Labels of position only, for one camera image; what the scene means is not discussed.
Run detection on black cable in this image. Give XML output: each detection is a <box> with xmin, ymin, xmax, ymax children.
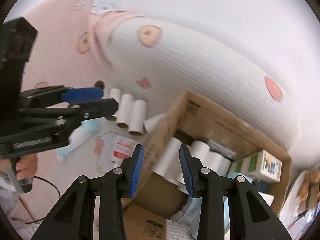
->
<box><xmin>25</xmin><ymin>176</ymin><xmax>61</xmax><ymax>224</ymax></box>

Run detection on white printed rolled quilt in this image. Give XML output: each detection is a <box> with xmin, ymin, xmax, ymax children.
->
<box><xmin>105</xmin><ymin>17</ymin><xmax>302</xmax><ymax>153</ymax></box>

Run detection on brown teddy bear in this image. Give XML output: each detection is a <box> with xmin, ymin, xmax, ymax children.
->
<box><xmin>296</xmin><ymin>169</ymin><xmax>320</xmax><ymax>205</ymax></box>

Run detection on brown cardboard box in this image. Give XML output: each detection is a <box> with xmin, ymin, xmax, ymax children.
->
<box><xmin>120</xmin><ymin>90</ymin><xmax>292</xmax><ymax>240</ymax></box>

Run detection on dark blue pouch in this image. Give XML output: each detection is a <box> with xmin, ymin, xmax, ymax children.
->
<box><xmin>251</xmin><ymin>180</ymin><xmax>272</xmax><ymax>193</ymax></box>

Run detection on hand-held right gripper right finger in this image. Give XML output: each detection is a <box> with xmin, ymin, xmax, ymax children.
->
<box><xmin>179</xmin><ymin>144</ymin><xmax>293</xmax><ymax>240</ymax></box>

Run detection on light blue wet wipes pack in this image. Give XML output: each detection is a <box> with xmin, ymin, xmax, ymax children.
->
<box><xmin>57</xmin><ymin>119</ymin><xmax>98</xmax><ymax>159</ymax></box>

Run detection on white box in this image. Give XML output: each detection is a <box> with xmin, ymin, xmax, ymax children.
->
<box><xmin>256</xmin><ymin>191</ymin><xmax>275</xmax><ymax>207</ymax></box>

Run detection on green white cartoon carton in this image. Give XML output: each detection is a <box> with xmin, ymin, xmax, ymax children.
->
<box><xmin>229</xmin><ymin>149</ymin><xmax>283</xmax><ymax>183</ymax></box>

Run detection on pile of white paper tubes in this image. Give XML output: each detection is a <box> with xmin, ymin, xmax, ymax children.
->
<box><xmin>95</xmin><ymin>80</ymin><xmax>169</xmax><ymax>136</ymax></box>

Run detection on light blue box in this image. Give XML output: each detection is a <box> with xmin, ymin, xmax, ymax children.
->
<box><xmin>226</xmin><ymin>171</ymin><xmax>254</xmax><ymax>183</ymax></box>

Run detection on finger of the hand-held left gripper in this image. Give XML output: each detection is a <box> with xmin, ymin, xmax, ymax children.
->
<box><xmin>19</xmin><ymin>98</ymin><xmax>119</xmax><ymax>143</ymax></box>
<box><xmin>20</xmin><ymin>86</ymin><xmax>104</xmax><ymax>108</ymax></box>

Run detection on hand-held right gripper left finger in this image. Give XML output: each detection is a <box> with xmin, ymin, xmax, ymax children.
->
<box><xmin>31</xmin><ymin>144</ymin><xmax>145</xmax><ymax>240</ymax></box>

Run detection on light blue plastic pack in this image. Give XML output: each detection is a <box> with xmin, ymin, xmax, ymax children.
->
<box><xmin>172</xmin><ymin>196</ymin><xmax>230</xmax><ymax>230</ymax></box>

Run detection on white grey labelled packet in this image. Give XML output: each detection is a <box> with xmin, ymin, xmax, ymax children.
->
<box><xmin>207</xmin><ymin>140</ymin><xmax>237</xmax><ymax>159</ymax></box>

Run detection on person's left hand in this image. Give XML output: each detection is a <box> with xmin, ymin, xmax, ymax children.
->
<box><xmin>14</xmin><ymin>154</ymin><xmax>38</xmax><ymax>181</ymax></box>

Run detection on white red spout pouch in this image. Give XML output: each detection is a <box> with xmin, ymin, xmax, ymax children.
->
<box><xmin>100</xmin><ymin>134</ymin><xmax>139</xmax><ymax>171</ymax></box>

